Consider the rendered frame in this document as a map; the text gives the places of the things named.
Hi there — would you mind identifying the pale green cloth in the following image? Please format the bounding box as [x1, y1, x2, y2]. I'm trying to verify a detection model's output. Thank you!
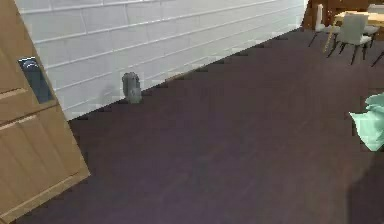
[348, 92, 384, 152]

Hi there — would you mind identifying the light brown wooden room door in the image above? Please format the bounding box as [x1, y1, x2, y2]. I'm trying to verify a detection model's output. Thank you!
[0, 0, 91, 224]

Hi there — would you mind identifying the light wooden dining table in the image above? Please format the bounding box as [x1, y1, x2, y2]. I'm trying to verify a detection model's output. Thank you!
[323, 10, 384, 54]

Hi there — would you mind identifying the dark grey door handle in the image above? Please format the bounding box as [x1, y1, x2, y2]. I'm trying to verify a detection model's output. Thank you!
[17, 56, 54, 105]

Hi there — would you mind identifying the white chair with black legs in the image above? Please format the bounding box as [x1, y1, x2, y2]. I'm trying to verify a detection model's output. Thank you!
[363, 3, 384, 48]
[327, 12, 372, 66]
[308, 3, 341, 48]

